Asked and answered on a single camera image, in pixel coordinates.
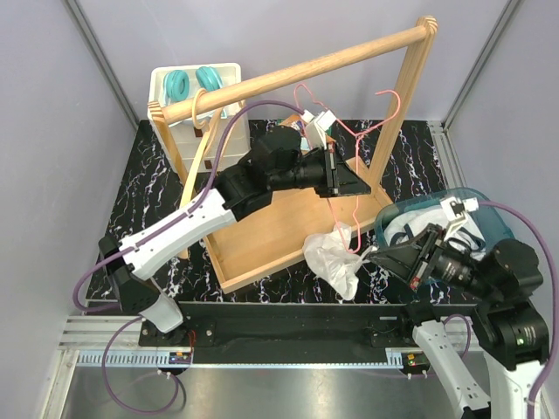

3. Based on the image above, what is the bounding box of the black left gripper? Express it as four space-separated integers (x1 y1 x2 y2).
271 141 371 199

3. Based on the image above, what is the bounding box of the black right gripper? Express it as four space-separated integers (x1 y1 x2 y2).
367 220 499 300

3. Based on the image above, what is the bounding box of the white navy-trimmed tank top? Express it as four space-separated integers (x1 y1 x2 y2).
384 205 486 251

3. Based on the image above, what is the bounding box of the white camisole top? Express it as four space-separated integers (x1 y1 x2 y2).
302 223 378 300

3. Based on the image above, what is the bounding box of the beige wooden hanger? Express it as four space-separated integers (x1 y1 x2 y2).
179 88 249 208

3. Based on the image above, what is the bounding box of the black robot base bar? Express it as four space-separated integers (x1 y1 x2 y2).
139 302 440 347

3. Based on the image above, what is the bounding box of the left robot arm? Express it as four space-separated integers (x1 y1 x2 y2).
99 126 371 346

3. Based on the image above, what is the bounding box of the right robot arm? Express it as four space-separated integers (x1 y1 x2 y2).
367 224 551 418

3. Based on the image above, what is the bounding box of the stack of books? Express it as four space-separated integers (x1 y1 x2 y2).
276 114 336 136

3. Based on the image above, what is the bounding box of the teal plastic bin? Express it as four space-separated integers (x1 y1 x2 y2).
366 188 514 267

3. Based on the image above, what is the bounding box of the wooden clothes rack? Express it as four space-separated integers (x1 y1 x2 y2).
147 15 438 294

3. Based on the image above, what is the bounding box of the white drawer unit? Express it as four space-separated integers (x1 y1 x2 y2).
148 62 250 179

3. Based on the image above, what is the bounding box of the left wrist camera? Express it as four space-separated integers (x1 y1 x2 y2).
301 110 336 150

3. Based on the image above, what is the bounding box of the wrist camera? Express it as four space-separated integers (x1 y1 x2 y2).
440 196 479 241
301 110 336 150

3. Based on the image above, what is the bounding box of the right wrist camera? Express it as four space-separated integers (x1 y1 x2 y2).
440 196 479 241

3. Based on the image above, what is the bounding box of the right teal ring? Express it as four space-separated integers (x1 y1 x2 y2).
195 65 225 94

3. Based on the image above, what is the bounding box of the teal ring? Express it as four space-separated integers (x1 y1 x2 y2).
162 69 190 103
195 65 225 94

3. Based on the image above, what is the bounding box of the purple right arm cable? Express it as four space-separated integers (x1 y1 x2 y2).
478 200 554 419

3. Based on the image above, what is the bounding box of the left teal ring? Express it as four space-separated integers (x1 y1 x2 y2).
162 69 190 103

